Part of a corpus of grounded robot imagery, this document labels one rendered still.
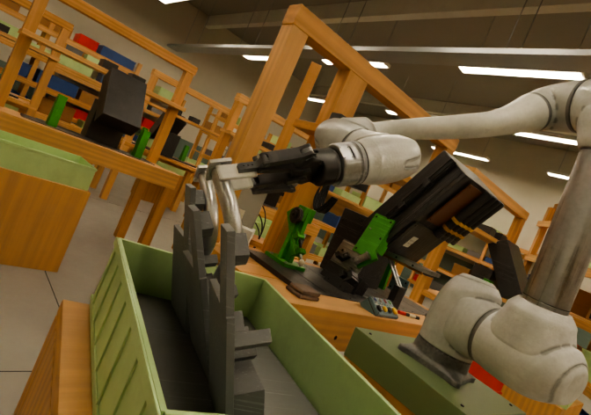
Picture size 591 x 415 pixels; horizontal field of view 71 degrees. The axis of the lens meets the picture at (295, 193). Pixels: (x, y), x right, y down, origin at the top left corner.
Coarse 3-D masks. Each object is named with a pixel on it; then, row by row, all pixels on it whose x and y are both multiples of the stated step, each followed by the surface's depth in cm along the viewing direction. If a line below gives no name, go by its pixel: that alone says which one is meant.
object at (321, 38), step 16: (288, 16) 174; (304, 16) 172; (304, 32) 174; (320, 32) 179; (320, 48) 185; (336, 48) 187; (352, 48) 192; (336, 64) 197; (352, 64) 195; (368, 64) 201; (368, 80) 204; (384, 80) 211; (384, 96) 214; (400, 96) 221; (400, 112) 228; (416, 112) 233; (448, 144) 261
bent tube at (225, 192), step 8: (216, 160) 72; (224, 160) 72; (208, 168) 72; (208, 176) 74; (216, 176) 72; (216, 184) 71; (224, 184) 71; (216, 192) 71; (224, 192) 70; (232, 192) 71; (224, 200) 69; (232, 200) 70; (224, 208) 69; (232, 208) 69; (224, 216) 69; (232, 216) 69; (240, 216) 70; (232, 224) 69; (240, 224) 70; (240, 232) 70; (216, 272) 79
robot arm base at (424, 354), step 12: (420, 336) 116; (408, 348) 113; (420, 348) 113; (432, 348) 110; (420, 360) 111; (432, 360) 109; (444, 360) 108; (456, 360) 108; (444, 372) 107; (456, 372) 108; (468, 372) 117; (456, 384) 104
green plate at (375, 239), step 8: (376, 216) 193; (384, 216) 190; (368, 224) 193; (376, 224) 190; (384, 224) 188; (392, 224) 185; (368, 232) 190; (376, 232) 188; (384, 232) 185; (360, 240) 191; (368, 240) 188; (376, 240) 186; (384, 240) 187; (360, 248) 189; (368, 248) 186; (376, 248) 183; (384, 248) 189
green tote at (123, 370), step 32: (128, 256) 96; (160, 256) 100; (128, 288) 69; (160, 288) 101; (256, 288) 114; (96, 320) 83; (128, 320) 64; (256, 320) 110; (288, 320) 98; (96, 352) 74; (128, 352) 58; (288, 352) 94; (320, 352) 85; (96, 384) 65; (128, 384) 53; (160, 384) 47; (320, 384) 82; (352, 384) 75
